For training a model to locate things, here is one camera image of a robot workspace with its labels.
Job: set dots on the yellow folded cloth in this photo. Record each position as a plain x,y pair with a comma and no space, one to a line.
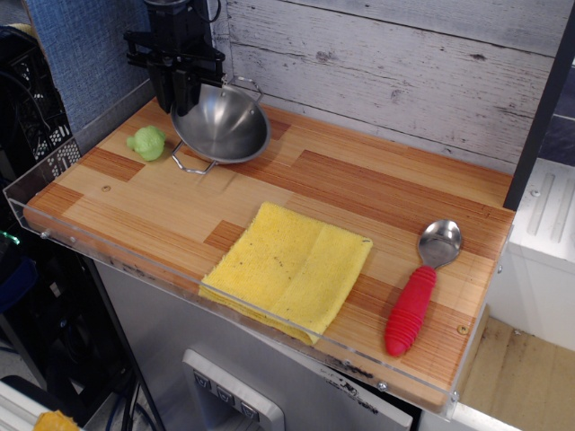
289,271

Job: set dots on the dark grey right post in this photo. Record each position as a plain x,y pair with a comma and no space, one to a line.
552,92

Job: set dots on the green toy figure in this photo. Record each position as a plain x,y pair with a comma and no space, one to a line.
148,142

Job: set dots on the yellow object bottom left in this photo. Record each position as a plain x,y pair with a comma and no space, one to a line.
55,421

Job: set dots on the clear acrylic table guard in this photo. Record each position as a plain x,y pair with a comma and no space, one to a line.
168,208

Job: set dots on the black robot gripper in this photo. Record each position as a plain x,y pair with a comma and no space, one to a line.
177,51

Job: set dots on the black plastic crate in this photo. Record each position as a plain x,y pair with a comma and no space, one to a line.
37,121

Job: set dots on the white ribbed cabinet right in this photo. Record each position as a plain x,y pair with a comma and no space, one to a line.
533,287

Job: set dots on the steel bowl with wire handles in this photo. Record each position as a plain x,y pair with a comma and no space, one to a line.
226,126

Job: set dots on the red handled metal spoon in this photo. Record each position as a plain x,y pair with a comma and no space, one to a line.
438,246

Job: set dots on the stainless steel appliance below table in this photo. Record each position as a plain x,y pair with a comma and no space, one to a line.
204,368

